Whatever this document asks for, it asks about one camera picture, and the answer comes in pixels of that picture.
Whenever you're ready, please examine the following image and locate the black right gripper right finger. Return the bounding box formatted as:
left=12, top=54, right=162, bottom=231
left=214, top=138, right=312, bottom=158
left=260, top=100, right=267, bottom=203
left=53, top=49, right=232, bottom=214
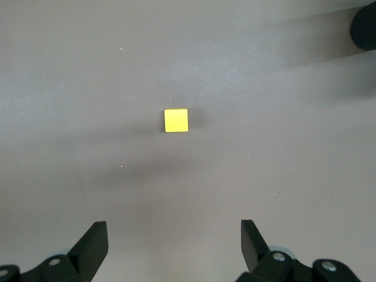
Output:
left=234, top=219, right=361, bottom=282

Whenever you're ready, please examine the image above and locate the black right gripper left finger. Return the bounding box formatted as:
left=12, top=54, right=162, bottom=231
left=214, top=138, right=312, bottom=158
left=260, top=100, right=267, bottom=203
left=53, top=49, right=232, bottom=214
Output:
left=0, top=221, right=109, bottom=282

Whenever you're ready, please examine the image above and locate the yellow cube block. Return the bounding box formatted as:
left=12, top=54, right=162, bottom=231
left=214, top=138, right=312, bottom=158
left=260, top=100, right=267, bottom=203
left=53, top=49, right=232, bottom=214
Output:
left=163, top=108, right=189, bottom=133

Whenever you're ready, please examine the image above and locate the black rounded object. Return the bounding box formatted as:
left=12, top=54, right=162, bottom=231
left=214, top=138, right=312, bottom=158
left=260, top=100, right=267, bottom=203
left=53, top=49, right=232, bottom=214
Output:
left=349, top=4, right=376, bottom=51

